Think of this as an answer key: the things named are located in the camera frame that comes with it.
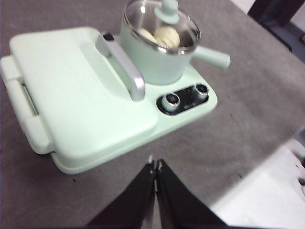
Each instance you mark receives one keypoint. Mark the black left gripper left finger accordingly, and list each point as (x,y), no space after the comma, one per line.
(133,202)

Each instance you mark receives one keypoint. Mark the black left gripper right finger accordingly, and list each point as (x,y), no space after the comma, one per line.
(178,202)

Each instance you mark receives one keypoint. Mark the pleated white bun green flecks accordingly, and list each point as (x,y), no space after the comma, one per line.
(168,37)

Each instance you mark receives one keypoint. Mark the smooth white steamed bun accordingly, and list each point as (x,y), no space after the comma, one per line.
(146,34)

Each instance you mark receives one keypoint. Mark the glass pot lid green knob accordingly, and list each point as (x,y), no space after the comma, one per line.
(166,14)

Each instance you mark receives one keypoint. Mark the mint green breakfast machine base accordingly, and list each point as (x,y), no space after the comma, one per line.
(178,121)

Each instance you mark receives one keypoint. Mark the white platform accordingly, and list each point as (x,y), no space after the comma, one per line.
(274,202)

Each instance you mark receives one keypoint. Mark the black control panel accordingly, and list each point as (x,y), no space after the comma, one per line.
(187,102)

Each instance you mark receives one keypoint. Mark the silver control knob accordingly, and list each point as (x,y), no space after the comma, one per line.
(171,99)
(201,90)

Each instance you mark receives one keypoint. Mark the mint green griddle cover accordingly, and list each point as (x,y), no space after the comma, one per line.
(71,95)

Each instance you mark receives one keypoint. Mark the black latch button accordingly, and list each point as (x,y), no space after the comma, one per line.
(108,37)

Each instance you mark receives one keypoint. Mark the black metal frame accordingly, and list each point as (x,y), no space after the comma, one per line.
(269,14)

